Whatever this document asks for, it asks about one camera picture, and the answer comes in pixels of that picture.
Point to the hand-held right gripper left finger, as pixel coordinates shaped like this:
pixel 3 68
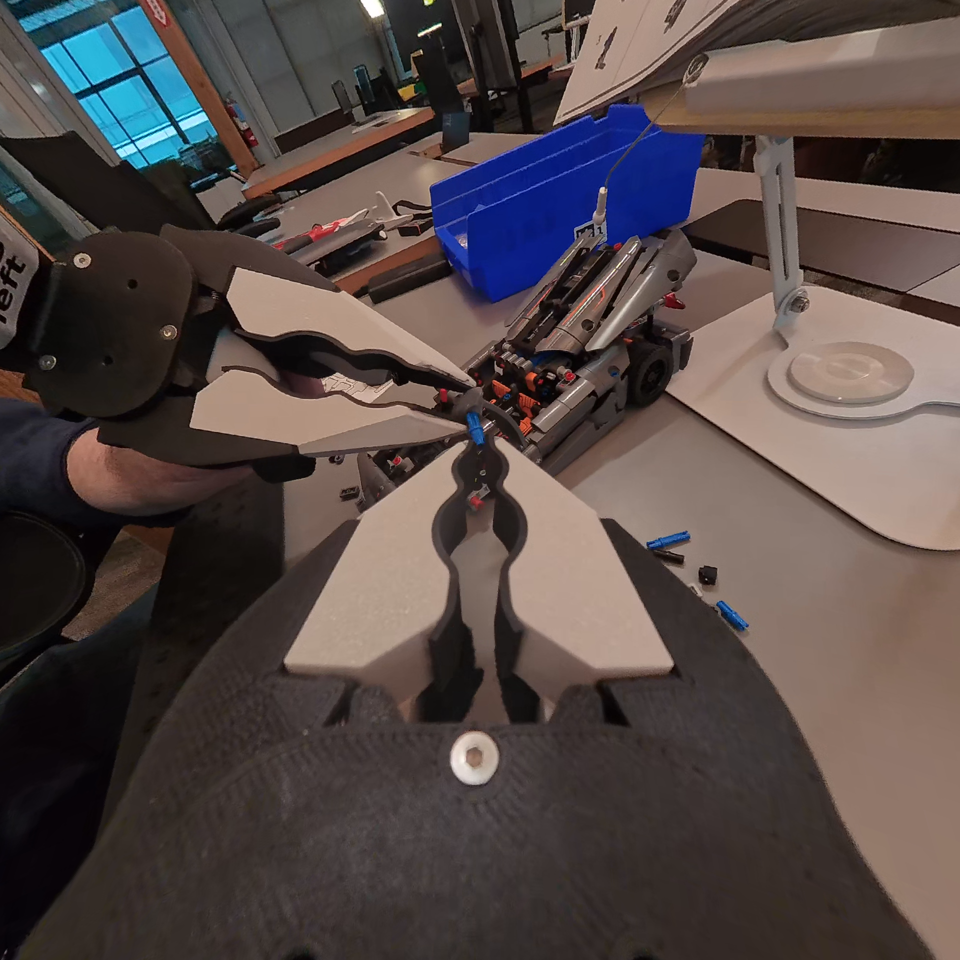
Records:
pixel 360 600

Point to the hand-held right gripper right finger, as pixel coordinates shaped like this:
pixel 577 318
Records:
pixel 585 600

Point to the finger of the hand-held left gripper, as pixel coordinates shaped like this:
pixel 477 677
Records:
pixel 300 300
pixel 300 424

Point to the blue lego pin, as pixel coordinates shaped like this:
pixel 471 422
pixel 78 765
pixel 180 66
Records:
pixel 474 429

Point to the lego car model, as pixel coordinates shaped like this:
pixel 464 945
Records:
pixel 600 322

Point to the scattered loose lego pieces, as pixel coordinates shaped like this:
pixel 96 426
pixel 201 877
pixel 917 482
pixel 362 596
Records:
pixel 667 538

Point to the lego instruction booklet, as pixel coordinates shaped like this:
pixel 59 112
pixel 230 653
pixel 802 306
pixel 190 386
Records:
pixel 637 45

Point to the person's left hand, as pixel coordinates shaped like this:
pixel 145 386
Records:
pixel 150 480

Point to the toy space shuttle model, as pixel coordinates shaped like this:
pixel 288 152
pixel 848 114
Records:
pixel 337 225

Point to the small black box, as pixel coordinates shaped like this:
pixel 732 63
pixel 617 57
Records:
pixel 414 226

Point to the black perforated board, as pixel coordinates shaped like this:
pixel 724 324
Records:
pixel 225 540

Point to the wooden desk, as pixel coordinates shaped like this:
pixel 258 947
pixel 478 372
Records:
pixel 337 150

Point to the fire extinguisher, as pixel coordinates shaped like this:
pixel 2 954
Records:
pixel 249 124

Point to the laptop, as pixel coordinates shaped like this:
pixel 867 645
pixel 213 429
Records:
pixel 455 131

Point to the blue storage bin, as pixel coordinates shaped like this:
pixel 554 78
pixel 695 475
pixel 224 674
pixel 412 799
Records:
pixel 525 202

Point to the window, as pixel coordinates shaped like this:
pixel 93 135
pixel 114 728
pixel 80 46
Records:
pixel 112 75

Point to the black office chair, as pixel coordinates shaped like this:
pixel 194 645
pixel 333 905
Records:
pixel 37 577

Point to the white book stand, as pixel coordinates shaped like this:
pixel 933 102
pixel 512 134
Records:
pixel 825 465

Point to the white printed tag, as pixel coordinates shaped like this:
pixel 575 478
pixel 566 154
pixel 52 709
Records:
pixel 589 231

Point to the red hanging sign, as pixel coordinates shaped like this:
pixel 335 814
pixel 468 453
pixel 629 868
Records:
pixel 156 11

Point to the narrow wooden post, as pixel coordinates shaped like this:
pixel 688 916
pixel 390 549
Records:
pixel 202 90

